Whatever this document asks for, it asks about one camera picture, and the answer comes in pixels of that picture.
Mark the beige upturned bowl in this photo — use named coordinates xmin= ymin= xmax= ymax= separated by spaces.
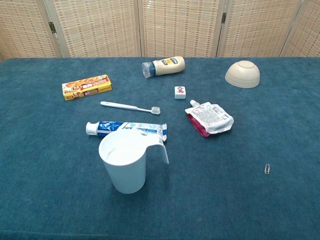
xmin=224 ymin=60 xmax=262 ymax=89

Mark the white red spout pouch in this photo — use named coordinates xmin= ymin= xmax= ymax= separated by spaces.
xmin=184 ymin=99 xmax=235 ymax=138

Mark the blue white toothpaste tube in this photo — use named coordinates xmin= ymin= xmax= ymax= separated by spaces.
xmin=85 ymin=121 xmax=168 ymax=143

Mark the white mahjong tile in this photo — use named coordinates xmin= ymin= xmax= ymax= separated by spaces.
xmin=174 ymin=85 xmax=187 ymax=101

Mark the white plastic cup with handle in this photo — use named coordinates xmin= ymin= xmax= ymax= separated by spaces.
xmin=98 ymin=129 xmax=170 ymax=195

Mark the white toothbrush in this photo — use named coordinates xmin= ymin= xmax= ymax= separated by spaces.
xmin=100 ymin=100 xmax=162 ymax=116

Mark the mayonnaise squeeze bottle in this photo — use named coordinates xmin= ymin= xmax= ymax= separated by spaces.
xmin=141 ymin=56 xmax=186 ymax=79

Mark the woven folding screen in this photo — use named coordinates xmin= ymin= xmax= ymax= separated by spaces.
xmin=0 ymin=0 xmax=320 ymax=62

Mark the yellow curry box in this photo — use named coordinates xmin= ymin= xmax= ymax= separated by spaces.
xmin=61 ymin=73 xmax=113 ymax=102

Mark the blue tablecloth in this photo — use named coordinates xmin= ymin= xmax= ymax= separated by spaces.
xmin=0 ymin=56 xmax=320 ymax=240

